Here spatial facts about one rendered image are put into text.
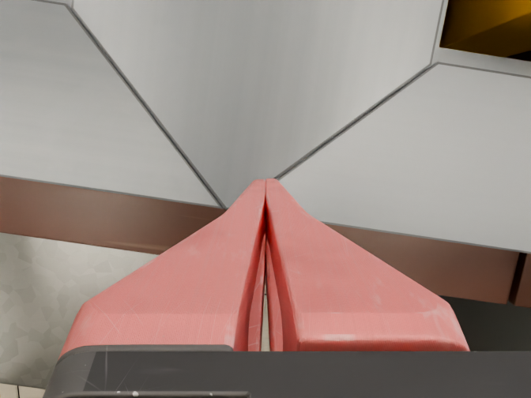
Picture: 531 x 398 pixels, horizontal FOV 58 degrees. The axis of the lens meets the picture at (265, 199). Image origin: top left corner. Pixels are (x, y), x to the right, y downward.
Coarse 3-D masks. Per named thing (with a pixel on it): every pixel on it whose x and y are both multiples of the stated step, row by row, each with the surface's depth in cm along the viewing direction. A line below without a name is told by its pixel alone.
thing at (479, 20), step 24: (456, 0) 36; (480, 0) 32; (504, 0) 29; (528, 0) 26; (456, 24) 36; (480, 24) 31; (504, 24) 29; (528, 24) 28; (456, 48) 37; (480, 48) 36; (504, 48) 35; (528, 48) 34
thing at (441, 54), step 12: (48, 0) 25; (60, 0) 25; (444, 0) 25; (444, 12) 27; (444, 48) 27; (432, 60) 26; (444, 60) 26; (456, 60) 26; (468, 60) 26; (480, 60) 27; (492, 60) 27; (504, 60) 27; (516, 60) 27; (516, 72) 26; (528, 72) 26; (372, 108) 24; (156, 120) 25; (324, 144) 25
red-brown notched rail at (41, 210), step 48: (0, 192) 29; (48, 192) 29; (96, 192) 29; (96, 240) 30; (144, 240) 30; (384, 240) 30; (432, 240) 30; (432, 288) 30; (480, 288) 30; (528, 288) 31
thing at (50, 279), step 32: (0, 256) 45; (32, 256) 45; (64, 256) 45; (96, 256) 45; (128, 256) 45; (0, 288) 46; (32, 288) 46; (64, 288) 46; (96, 288) 46; (0, 320) 46; (32, 320) 46; (64, 320) 46; (0, 352) 47; (32, 352) 47; (32, 384) 47
